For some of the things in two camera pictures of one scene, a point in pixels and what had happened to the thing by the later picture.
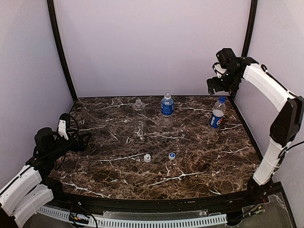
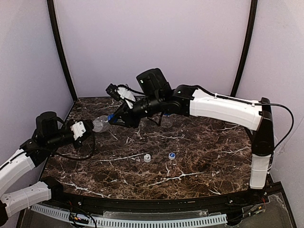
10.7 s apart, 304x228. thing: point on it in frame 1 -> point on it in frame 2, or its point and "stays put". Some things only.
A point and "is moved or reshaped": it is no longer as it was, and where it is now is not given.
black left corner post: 51,7 stays put
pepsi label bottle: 216,118 is moved or reshaped
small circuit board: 74,217 stays put
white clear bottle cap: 147,157 stays put
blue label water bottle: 167,108 is moved or reshaped
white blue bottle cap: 171,156 stays put
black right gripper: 214,83 -> 128,114
